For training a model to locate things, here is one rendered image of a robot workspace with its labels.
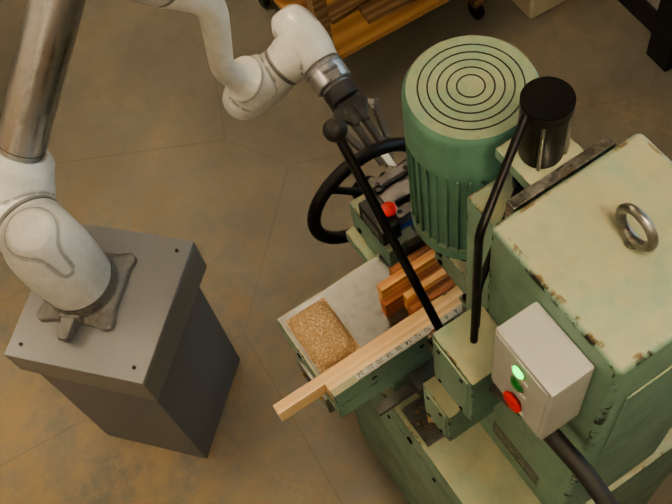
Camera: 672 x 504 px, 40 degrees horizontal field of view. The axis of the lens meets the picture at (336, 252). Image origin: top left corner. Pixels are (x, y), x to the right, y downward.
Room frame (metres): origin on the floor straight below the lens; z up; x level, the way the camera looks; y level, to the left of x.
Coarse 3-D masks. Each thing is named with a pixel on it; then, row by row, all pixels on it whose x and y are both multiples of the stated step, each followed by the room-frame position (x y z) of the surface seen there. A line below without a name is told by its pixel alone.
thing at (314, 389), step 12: (420, 312) 0.67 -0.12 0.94; (396, 324) 0.66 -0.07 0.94; (408, 324) 0.66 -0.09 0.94; (384, 336) 0.64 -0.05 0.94; (360, 348) 0.63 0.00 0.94; (372, 348) 0.63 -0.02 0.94; (348, 360) 0.62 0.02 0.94; (324, 372) 0.61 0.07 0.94; (336, 372) 0.60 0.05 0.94; (312, 384) 0.59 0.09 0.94; (324, 384) 0.58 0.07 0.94; (288, 396) 0.58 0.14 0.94; (300, 396) 0.57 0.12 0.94; (312, 396) 0.57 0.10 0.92; (276, 408) 0.56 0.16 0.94; (288, 408) 0.56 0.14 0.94; (300, 408) 0.57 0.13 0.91
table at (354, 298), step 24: (360, 240) 0.88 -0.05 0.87; (384, 264) 0.80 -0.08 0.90; (336, 288) 0.78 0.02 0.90; (360, 288) 0.77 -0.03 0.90; (288, 312) 0.75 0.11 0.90; (336, 312) 0.73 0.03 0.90; (360, 312) 0.72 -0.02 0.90; (288, 336) 0.71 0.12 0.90; (360, 336) 0.67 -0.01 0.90; (384, 384) 0.59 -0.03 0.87; (336, 408) 0.56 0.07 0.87
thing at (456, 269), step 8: (440, 256) 0.71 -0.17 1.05; (440, 264) 0.71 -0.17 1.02; (448, 264) 0.70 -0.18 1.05; (456, 264) 0.68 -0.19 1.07; (464, 264) 0.68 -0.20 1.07; (448, 272) 0.70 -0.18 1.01; (456, 272) 0.68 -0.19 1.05; (464, 272) 0.67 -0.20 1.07; (456, 280) 0.68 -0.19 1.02; (464, 280) 0.66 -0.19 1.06; (464, 288) 0.66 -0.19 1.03
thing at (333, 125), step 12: (336, 120) 0.77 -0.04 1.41; (324, 132) 0.76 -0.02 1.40; (336, 132) 0.76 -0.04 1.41; (348, 144) 0.75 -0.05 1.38; (348, 156) 0.74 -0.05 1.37; (360, 168) 0.73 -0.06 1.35; (360, 180) 0.71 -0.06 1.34; (372, 192) 0.70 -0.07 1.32; (372, 204) 0.69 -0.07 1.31; (384, 216) 0.67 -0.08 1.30; (384, 228) 0.66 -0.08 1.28; (396, 240) 0.65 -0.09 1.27; (396, 252) 0.63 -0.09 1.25; (408, 264) 0.62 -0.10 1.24; (408, 276) 0.61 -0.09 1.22; (420, 288) 0.59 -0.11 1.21; (420, 300) 0.58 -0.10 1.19; (432, 312) 0.56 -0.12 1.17; (432, 324) 0.55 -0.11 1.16; (432, 348) 0.52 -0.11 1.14
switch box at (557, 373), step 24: (528, 312) 0.40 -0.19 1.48; (504, 336) 0.38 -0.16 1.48; (528, 336) 0.37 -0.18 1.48; (552, 336) 0.37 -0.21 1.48; (504, 360) 0.37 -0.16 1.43; (528, 360) 0.35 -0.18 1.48; (552, 360) 0.34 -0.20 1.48; (576, 360) 0.33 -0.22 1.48; (504, 384) 0.37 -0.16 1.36; (528, 384) 0.33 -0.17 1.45; (552, 384) 0.31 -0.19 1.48; (576, 384) 0.31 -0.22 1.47; (528, 408) 0.32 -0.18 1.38; (552, 408) 0.30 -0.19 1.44; (576, 408) 0.32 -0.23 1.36; (552, 432) 0.30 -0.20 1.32
